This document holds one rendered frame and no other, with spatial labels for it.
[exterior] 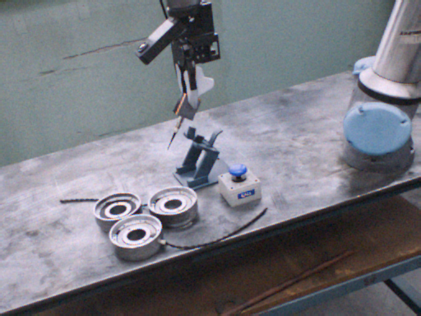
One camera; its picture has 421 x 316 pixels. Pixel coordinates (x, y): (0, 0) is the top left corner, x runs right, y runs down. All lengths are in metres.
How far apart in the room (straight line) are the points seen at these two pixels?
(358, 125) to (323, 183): 0.21
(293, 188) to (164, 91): 1.69
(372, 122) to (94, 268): 0.59
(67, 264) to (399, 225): 0.87
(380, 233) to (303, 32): 1.75
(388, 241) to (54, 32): 1.78
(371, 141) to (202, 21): 0.40
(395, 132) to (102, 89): 1.88
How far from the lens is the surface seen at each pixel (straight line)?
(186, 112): 1.11
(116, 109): 2.69
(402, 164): 1.20
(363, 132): 1.00
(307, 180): 1.16
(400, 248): 1.38
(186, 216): 1.03
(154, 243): 0.97
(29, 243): 1.13
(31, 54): 2.56
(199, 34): 1.07
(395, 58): 0.97
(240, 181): 1.08
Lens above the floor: 1.43
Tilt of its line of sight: 31 degrees down
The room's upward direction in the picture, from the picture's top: 11 degrees counter-clockwise
